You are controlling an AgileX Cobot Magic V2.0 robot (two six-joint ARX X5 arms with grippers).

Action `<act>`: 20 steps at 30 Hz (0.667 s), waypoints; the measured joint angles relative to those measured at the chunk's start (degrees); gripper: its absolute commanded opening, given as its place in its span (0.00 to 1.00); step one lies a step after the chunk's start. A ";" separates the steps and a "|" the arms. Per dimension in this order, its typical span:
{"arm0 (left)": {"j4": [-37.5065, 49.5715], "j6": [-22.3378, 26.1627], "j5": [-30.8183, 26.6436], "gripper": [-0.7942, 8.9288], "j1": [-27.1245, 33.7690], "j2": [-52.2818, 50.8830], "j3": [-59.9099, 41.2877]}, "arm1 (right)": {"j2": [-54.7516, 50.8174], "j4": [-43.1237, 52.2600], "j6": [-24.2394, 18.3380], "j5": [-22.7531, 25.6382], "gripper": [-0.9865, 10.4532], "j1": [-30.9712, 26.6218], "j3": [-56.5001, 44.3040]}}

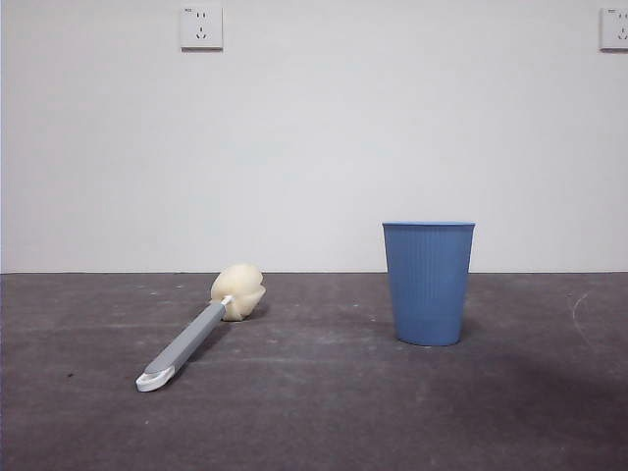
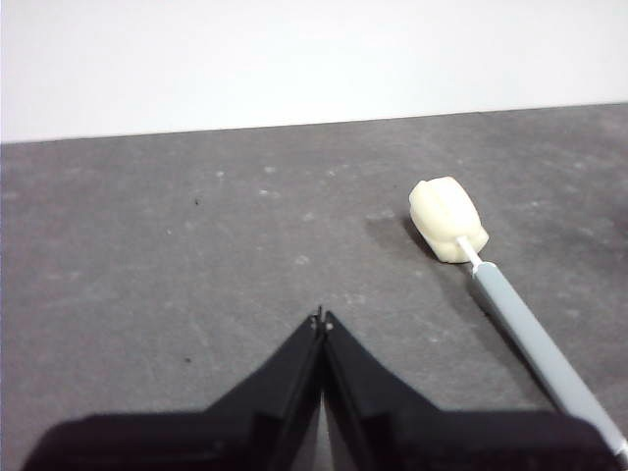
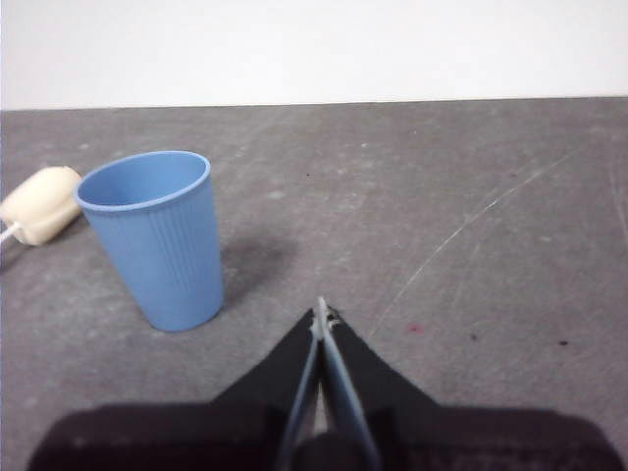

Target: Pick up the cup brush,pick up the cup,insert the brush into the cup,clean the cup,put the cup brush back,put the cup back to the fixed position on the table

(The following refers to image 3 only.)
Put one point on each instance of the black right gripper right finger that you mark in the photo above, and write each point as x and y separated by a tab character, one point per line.
466	436

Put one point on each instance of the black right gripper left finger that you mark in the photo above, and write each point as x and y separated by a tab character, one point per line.
196	436

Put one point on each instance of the blue ribbed plastic cup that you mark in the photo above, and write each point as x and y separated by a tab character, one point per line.
157	255

